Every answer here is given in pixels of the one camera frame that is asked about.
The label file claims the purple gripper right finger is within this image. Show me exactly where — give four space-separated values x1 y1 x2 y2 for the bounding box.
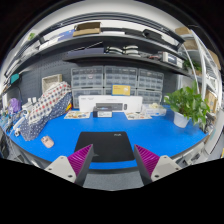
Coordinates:
134 145 181 185

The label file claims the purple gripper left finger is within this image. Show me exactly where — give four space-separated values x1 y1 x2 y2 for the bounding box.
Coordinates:
45 144 94 186

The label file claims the pink computer mouse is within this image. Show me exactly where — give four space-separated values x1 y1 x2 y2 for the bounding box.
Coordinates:
41 136 54 148

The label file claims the black mouse pad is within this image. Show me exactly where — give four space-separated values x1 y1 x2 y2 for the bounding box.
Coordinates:
75 131 134 163

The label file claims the blue table mat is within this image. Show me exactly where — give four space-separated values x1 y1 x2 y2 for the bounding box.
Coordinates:
11 109 206 162

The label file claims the left illustrated card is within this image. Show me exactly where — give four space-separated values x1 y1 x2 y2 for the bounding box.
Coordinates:
64 111 90 119

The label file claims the illustrated card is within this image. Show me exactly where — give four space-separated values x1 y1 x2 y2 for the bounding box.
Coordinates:
64 111 90 119
124 112 152 120

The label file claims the clear plastic container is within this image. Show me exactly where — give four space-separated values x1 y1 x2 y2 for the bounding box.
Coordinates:
142 103 166 116

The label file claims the right illustrated card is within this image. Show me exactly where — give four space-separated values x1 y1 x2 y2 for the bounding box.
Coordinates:
124 112 152 120

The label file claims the small black white box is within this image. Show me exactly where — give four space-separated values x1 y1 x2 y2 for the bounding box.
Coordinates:
93 107 112 118

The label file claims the patterned fabric bundle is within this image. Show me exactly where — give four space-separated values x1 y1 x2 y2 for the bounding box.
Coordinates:
20 81 72 141

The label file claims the long white product box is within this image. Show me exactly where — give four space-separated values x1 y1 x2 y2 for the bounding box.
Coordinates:
78 95 143 112

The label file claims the green potted plant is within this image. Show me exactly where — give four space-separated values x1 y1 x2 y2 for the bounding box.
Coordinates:
164 81 210 130

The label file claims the right drawer organizer cabinet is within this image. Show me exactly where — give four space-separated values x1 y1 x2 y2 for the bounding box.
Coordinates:
136 69 164 104

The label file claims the drawer organizer cabinet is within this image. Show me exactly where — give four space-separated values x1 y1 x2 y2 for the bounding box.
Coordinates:
136 69 164 104
104 66 137 96
71 66 103 108

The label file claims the yellow label card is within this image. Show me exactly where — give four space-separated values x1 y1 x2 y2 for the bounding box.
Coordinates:
112 85 131 96

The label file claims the purple plush toy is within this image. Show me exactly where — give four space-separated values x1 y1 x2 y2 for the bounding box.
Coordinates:
8 98 21 114

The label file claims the left drawer organizer cabinet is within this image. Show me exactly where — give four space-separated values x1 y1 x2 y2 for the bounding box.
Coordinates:
71 66 103 108

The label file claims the middle drawer organizer cabinet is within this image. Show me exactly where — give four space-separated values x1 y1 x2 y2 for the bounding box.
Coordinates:
104 66 137 96

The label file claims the white metal shelving rack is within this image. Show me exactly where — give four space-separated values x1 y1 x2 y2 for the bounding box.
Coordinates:
177 27 222 116

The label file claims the cardboard box on shelf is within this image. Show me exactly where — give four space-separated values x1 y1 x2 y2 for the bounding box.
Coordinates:
73 22 101 37

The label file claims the lower dark wall shelf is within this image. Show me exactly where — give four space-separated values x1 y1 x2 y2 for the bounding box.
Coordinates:
62 52 188 76

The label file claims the dark wall shelf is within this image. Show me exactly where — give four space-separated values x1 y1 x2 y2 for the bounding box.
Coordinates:
4 27 184 78
62 52 188 76

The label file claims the upper dark wall shelf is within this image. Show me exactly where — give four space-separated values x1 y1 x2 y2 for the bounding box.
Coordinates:
4 27 184 78

